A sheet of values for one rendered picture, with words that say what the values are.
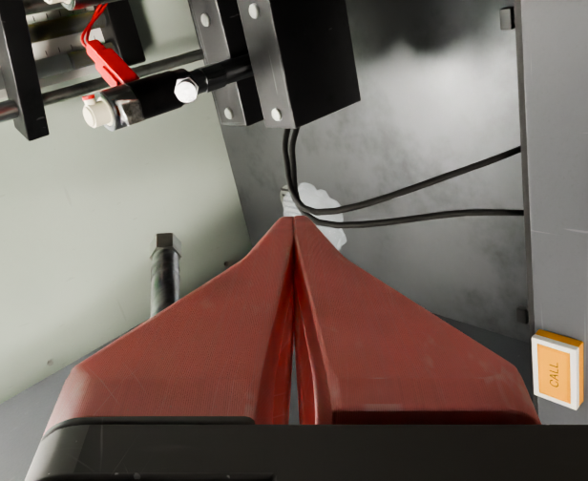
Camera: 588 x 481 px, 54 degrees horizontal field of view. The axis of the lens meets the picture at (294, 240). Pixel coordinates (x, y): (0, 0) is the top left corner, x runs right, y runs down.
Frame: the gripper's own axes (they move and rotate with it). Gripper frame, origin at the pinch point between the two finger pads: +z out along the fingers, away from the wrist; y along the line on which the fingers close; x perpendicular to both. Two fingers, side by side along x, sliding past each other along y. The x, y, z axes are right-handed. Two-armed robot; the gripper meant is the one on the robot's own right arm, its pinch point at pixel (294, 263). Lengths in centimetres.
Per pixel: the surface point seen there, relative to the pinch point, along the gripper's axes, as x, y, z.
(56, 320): 40, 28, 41
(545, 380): 23.6, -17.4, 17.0
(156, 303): 16.4, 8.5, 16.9
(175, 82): 7.5, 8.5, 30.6
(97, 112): 8.0, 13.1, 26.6
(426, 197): 22.9, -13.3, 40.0
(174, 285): 16.4, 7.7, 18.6
